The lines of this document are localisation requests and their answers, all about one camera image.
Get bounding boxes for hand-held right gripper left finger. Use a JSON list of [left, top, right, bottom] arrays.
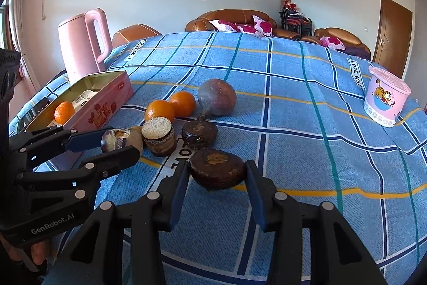
[[43, 160, 191, 285]]

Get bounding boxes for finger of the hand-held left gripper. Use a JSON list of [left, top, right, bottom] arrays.
[[17, 145, 141, 204], [9, 124, 116, 169]]

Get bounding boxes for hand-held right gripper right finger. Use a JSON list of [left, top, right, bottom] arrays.
[[245, 159, 389, 285]]

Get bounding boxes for long purple sugar cane piece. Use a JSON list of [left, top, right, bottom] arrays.
[[101, 126, 144, 153]]

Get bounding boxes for pink tin box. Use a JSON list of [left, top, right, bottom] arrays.
[[23, 70, 135, 172]]

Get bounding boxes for short sugar cane piece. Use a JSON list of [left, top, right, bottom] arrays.
[[141, 117, 177, 157]]

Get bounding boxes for orange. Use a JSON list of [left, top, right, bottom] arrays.
[[54, 101, 76, 124], [144, 100, 176, 123], [168, 91, 196, 118]]

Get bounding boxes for person's left hand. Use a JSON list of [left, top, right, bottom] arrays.
[[0, 234, 51, 275]]

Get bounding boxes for printed paper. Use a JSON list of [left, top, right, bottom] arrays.
[[71, 89, 98, 112]]

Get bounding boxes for dark brown fruit with stem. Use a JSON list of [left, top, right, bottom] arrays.
[[182, 111, 218, 150]]

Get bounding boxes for blue plaid blanket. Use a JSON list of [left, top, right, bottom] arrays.
[[8, 31, 427, 285]]

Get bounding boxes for pink electric kettle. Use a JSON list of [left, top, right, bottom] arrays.
[[58, 8, 112, 85]]

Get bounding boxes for purple round fruit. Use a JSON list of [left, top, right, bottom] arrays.
[[197, 79, 237, 117]]

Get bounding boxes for orange-brown leather chair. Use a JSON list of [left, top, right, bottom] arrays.
[[112, 24, 163, 48]]

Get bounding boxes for pink cartoon cup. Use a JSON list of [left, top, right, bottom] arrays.
[[363, 66, 412, 128]]

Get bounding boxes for white red floral pillow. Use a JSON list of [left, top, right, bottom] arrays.
[[319, 36, 346, 52], [252, 14, 273, 37], [209, 19, 241, 33], [235, 23, 264, 37]]

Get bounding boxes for purple cloth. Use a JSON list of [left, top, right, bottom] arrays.
[[345, 45, 369, 58]]

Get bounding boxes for stacked dark chairs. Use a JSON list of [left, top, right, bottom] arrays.
[[279, 6, 313, 37]]

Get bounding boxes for long brown leather sofa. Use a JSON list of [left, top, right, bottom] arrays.
[[185, 9, 301, 40]]

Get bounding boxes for brown leather armchair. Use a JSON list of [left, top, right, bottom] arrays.
[[302, 27, 371, 60]]

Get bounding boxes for brown wooden door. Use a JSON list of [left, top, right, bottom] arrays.
[[372, 0, 413, 79]]

